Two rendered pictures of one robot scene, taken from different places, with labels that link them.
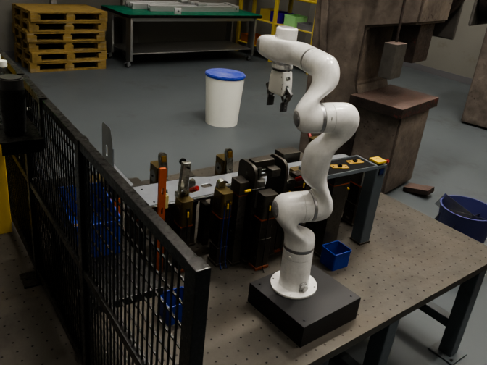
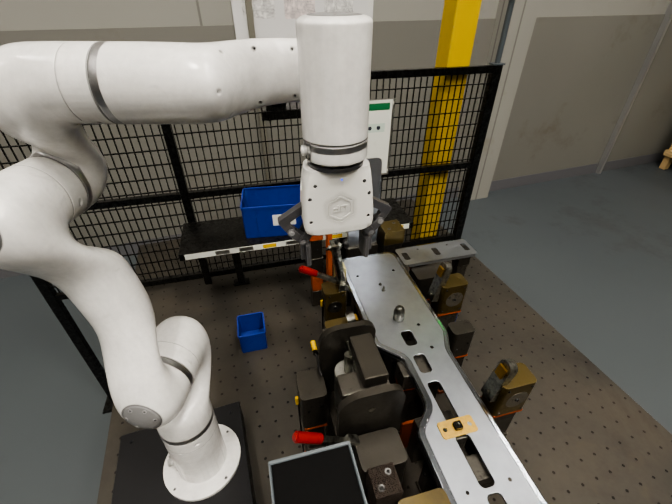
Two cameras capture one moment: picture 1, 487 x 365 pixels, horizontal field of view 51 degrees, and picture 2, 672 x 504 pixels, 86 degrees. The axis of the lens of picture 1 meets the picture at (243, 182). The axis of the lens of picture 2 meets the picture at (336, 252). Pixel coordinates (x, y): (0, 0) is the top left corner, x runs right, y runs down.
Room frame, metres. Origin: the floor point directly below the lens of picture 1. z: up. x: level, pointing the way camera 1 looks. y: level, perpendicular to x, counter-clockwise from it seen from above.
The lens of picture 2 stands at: (2.23, -0.53, 1.79)
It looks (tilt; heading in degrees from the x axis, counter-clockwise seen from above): 36 degrees down; 112
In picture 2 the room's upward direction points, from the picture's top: straight up
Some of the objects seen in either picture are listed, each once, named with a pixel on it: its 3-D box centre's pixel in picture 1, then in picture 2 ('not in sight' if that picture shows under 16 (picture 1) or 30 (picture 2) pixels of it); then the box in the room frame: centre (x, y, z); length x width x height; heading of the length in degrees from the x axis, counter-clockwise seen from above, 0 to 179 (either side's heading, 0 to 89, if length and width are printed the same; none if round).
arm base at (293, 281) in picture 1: (296, 266); (195, 441); (1.74, -0.25, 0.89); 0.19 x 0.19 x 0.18
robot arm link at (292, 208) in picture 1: (294, 221); (179, 374); (1.73, -0.21, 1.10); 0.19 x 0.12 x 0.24; 110
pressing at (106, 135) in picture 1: (108, 164); (363, 205); (1.90, 0.56, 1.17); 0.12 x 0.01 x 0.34; 36
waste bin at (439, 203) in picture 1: (457, 232); not in sight; (3.40, -1.62, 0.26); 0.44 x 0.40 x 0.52; 42
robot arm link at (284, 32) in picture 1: (284, 43); (334, 78); (2.05, -0.10, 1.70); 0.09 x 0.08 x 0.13; 110
